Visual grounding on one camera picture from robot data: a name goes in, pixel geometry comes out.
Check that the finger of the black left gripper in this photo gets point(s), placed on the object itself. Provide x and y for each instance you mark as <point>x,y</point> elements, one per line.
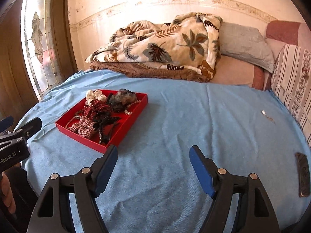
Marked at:
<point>6,123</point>
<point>29,129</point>

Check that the white patterned scrunchie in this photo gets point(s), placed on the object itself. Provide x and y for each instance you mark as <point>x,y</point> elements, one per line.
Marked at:
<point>94,94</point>

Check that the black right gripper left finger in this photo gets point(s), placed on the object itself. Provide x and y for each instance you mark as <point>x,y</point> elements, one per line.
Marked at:
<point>52,212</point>

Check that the person's left hand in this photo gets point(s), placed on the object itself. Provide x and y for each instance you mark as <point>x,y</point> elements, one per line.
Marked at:
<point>7,195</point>

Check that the red polka dot scrunchie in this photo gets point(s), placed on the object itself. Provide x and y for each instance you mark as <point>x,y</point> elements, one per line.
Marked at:
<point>96,110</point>

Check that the striped floral pillow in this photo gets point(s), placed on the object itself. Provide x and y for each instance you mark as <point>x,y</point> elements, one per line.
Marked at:
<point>291,84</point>

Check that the red white plaid scrunchie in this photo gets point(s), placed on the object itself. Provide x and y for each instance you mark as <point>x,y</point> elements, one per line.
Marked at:
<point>82,126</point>

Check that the grey pillow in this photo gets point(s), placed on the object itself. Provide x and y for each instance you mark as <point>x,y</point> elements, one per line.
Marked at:
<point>246,44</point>

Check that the floral leaf quilt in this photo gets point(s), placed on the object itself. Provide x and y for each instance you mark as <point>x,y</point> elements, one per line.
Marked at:
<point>186,48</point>

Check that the light blue towel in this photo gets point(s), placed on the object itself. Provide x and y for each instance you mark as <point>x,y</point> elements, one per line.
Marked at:
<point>153,187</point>

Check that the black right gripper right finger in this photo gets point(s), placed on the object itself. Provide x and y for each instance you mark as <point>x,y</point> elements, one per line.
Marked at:
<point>254,212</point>

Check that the red tray box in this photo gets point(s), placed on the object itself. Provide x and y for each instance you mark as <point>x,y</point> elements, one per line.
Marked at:
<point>127,119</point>

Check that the pink bed sheet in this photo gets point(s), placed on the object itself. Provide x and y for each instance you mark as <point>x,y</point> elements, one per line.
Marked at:
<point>277,34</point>

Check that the black beaded hair clip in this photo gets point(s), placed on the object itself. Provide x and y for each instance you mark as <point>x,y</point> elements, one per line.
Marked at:
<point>104,128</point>

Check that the stained glass window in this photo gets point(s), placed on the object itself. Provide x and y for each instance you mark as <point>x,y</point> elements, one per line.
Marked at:
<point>38,48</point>

